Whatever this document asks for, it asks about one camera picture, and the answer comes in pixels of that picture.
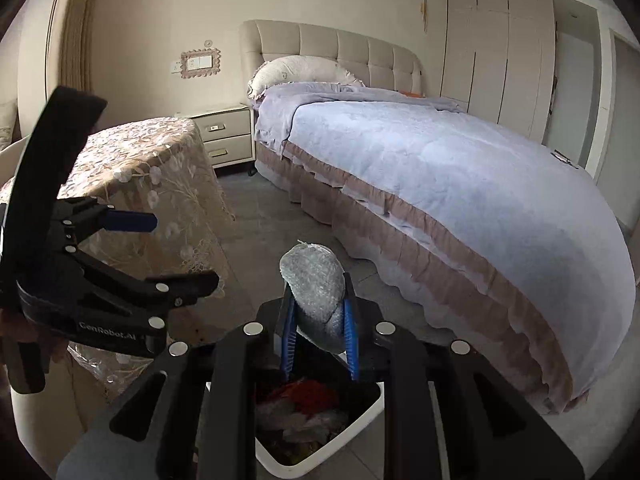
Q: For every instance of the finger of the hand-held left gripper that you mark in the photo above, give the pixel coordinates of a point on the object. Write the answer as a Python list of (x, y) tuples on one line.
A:
[(132, 222), (165, 290)]

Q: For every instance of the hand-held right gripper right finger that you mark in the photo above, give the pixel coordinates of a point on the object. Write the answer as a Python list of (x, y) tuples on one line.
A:
[(351, 345)]

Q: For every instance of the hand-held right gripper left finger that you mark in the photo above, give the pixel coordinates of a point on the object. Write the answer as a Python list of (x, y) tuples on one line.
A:
[(286, 345)]

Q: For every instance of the silver grey packet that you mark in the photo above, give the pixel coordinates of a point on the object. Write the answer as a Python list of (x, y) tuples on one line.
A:
[(312, 285)]

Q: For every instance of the white plastic trash bin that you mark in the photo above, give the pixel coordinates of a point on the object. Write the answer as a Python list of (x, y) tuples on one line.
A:
[(351, 432)]

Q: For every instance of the person's left hand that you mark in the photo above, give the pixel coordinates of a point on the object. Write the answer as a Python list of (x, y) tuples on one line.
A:
[(56, 351)]

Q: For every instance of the red crumpled wrapper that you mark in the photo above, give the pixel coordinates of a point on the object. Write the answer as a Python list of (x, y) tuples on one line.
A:
[(310, 391)]

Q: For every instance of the white crumpled wrapper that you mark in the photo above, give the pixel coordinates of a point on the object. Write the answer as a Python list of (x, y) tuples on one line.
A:
[(300, 422)]

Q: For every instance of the lavender bed skirt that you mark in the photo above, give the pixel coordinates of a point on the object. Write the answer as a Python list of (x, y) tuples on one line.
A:
[(380, 250)]

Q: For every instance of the beige curtain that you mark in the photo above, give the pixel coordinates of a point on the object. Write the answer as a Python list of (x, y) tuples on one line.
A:
[(77, 60)]

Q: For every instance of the white nightstand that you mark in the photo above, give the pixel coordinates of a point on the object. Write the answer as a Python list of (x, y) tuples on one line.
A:
[(227, 132)]

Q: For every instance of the bed with lavender quilt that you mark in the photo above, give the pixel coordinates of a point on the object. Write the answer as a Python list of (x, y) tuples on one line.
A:
[(450, 185)]

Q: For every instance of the white lace pillow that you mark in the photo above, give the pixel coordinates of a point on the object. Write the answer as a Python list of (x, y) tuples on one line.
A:
[(295, 72)]

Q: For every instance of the orange item by headboard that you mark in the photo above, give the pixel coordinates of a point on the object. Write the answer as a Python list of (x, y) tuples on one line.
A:
[(412, 94)]

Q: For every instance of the beige upholstered bed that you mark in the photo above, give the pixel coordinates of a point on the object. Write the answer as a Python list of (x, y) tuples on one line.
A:
[(330, 45)]

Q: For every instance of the small dark item on quilt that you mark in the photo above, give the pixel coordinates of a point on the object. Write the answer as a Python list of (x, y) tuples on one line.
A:
[(561, 157)]

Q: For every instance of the white wardrobe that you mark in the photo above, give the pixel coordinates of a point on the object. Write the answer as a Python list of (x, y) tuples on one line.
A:
[(495, 60)]

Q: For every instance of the white door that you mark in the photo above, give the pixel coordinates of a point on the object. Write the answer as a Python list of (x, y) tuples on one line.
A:
[(627, 125)]

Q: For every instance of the white wall socket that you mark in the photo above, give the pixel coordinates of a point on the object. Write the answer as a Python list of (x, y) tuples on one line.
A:
[(175, 67)]

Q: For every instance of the wall switch with lace frame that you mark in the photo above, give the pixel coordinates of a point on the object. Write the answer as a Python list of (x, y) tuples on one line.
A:
[(200, 63)]

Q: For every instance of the gold wall ornament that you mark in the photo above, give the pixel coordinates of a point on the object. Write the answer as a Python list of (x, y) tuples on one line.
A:
[(425, 10)]

